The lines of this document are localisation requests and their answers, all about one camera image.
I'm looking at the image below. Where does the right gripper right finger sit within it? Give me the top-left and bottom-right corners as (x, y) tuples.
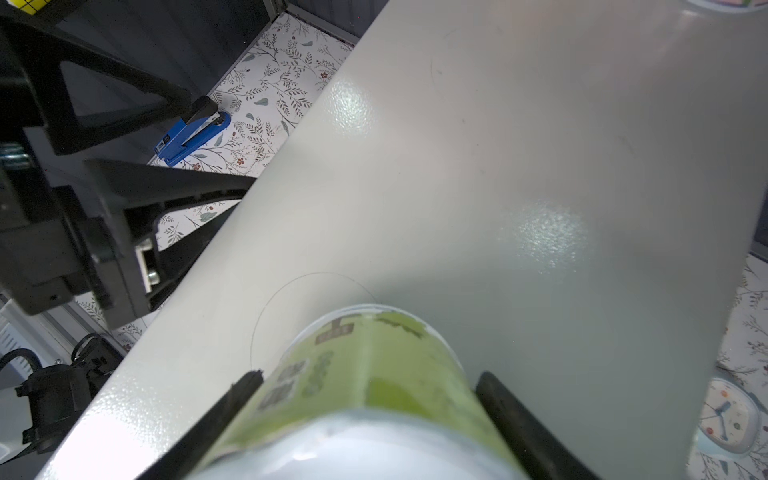
(475, 371), (598, 480)

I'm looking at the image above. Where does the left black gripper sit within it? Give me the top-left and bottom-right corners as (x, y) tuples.
(1, 17), (255, 329)

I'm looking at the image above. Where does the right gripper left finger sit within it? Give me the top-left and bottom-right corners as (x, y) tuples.
(137, 370), (264, 480)

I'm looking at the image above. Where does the pink labelled can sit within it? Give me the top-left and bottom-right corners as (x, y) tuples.
(688, 0), (768, 14)

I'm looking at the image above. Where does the white metal cabinet counter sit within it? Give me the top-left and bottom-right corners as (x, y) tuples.
(41, 1), (767, 479)

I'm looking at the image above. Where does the blue stapler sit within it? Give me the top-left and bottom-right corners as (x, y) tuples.
(154, 111), (231, 167)

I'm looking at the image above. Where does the round white alarm clock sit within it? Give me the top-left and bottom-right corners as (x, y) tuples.
(693, 369), (767, 461)

